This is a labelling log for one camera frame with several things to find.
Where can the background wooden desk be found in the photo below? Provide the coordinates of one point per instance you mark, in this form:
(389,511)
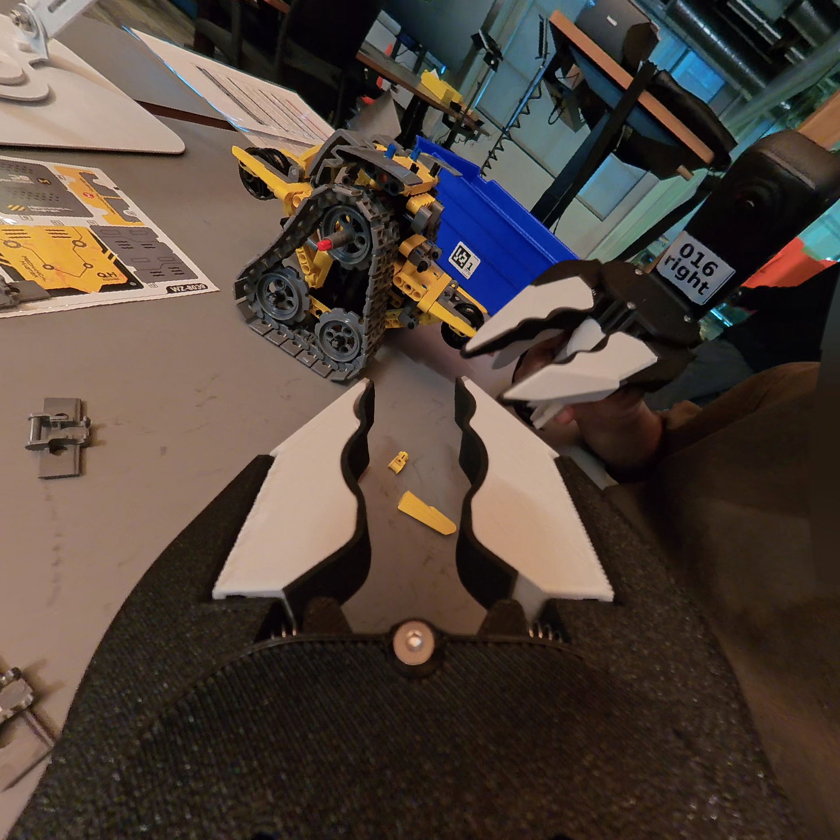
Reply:
(420,98)

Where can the wooden desk with black legs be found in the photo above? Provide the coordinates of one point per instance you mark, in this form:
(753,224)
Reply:
(630,79)

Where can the small yellow connector piece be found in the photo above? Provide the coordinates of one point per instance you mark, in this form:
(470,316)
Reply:
(398,463)

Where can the yellow box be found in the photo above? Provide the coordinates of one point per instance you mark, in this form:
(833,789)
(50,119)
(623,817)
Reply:
(439,88)

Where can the yellow grey sticker sheet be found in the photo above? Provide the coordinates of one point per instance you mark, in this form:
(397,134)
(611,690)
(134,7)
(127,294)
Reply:
(98,262)

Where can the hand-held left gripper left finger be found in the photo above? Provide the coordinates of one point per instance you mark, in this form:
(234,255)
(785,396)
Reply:
(295,518)

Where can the blue plastic bin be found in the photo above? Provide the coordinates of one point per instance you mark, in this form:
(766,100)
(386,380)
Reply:
(505,223)

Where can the white metal stand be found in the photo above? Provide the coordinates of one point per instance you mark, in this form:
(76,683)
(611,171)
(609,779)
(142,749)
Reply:
(98,111)

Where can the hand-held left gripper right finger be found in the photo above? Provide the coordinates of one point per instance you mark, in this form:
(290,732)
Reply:
(525,505)

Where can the black office chair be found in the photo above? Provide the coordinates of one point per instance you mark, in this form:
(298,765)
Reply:
(695,118)

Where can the person's right hand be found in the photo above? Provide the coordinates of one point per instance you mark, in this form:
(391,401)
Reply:
(617,430)

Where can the grey track link piece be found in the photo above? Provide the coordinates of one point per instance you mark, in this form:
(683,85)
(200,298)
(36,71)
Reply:
(59,436)
(12,692)
(10,295)

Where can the printed white paper sheet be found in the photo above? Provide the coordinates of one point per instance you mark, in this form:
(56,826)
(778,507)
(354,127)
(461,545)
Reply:
(249,98)

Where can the person's leg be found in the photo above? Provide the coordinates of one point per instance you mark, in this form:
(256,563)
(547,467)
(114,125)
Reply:
(754,656)

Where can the yellow wedge panel piece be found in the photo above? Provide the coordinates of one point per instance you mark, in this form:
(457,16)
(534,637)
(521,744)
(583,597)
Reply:
(426,513)

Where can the yellow grey tracked toy vehicle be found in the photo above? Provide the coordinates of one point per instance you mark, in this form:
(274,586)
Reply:
(341,243)

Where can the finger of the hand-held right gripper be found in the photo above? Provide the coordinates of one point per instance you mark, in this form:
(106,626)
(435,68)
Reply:
(525,312)
(577,375)

